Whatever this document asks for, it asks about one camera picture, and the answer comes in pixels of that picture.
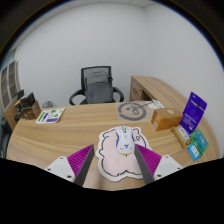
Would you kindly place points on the narrow wooden box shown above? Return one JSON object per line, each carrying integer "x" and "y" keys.
{"x": 181, "y": 136}

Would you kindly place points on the green packet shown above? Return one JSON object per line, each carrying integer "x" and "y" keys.
{"x": 201, "y": 140}

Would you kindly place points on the pink cloud-shaped mouse pad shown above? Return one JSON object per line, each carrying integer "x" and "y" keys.
{"x": 115, "y": 163}

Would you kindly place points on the black mesh office chair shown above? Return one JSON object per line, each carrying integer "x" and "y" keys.
{"x": 83, "y": 71}

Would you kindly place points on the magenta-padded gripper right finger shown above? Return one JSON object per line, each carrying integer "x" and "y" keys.
{"x": 166, "y": 165}

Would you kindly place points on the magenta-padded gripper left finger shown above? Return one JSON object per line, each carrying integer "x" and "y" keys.
{"x": 60, "y": 166}

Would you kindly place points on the wooden side desk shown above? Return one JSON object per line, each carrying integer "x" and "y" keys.
{"x": 156, "y": 88}

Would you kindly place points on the grey backpack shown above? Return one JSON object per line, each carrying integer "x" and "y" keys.
{"x": 99, "y": 86}

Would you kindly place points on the wooden shelf unit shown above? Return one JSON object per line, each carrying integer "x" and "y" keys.
{"x": 8, "y": 86}

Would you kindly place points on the black box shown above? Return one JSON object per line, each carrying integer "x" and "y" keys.
{"x": 28, "y": 99}

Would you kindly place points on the orange-brown cardboard box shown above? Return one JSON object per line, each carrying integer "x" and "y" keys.
{"x": 165, "y": 119}

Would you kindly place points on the white green leaflet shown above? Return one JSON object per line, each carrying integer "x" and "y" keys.
{"x": 50, "y": 115}

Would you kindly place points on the purple package card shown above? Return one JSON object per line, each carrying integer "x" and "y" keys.
{"x": 194, "y": 113}

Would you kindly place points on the wide brown cardboard box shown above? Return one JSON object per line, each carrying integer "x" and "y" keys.
{"x": 32, "y": 111}

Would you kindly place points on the blue packet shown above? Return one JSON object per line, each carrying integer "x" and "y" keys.
{"x": 193, "y": 152}

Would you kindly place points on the small brown cardboard box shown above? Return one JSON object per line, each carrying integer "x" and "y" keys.
{"x": 17, "y": 111}

